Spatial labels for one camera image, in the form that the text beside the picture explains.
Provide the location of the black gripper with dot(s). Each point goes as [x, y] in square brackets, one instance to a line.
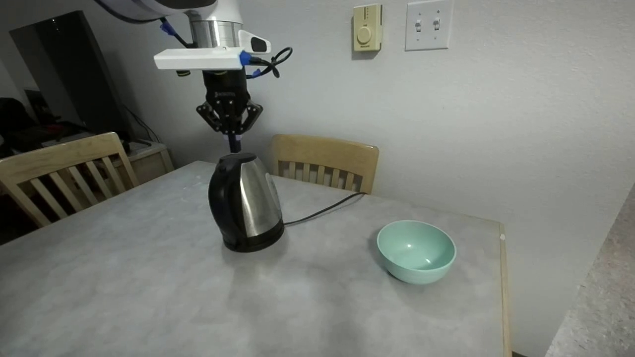
[228, 105]

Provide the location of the stainless steel black kettle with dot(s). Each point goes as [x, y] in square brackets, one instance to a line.
[245, 202]

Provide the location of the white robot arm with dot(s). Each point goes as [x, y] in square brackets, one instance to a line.
[216, 44]

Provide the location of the wooden chair behind table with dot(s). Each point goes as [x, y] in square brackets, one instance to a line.
[327, 161]

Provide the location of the dark shelf unit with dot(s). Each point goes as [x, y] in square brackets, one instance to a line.
[69, 68]

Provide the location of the wooden chair at left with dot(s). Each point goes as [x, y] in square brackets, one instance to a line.
[69, 177]

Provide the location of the mint green bowl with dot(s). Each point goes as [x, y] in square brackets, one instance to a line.
[416, 252]

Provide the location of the grey speckled countertop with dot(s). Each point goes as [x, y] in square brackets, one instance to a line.
[603, 316]

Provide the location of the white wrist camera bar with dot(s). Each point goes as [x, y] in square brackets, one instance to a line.
[216, 58]

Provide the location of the beige wall thermostat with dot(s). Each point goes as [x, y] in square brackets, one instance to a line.
[368, 26]

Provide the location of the white double light switch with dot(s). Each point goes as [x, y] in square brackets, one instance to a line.
[428, 24]

